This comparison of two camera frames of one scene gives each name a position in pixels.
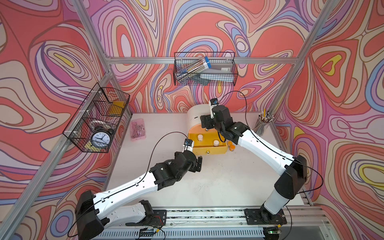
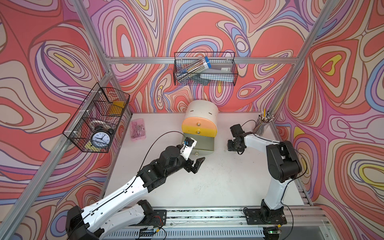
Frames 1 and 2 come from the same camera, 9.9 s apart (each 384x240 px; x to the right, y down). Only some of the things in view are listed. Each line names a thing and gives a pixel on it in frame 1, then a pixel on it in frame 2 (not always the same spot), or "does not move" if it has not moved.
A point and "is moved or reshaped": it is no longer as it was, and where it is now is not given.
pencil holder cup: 264,119 does not move
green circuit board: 146,232 does not move
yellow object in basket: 116,108 does not move
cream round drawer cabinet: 194,114 is moved or reshaped
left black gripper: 194,166 does not move
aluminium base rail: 223,223 does not move
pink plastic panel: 198,129 → 200,122
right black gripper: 206,119 → 229,142
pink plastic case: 137,129 does not move
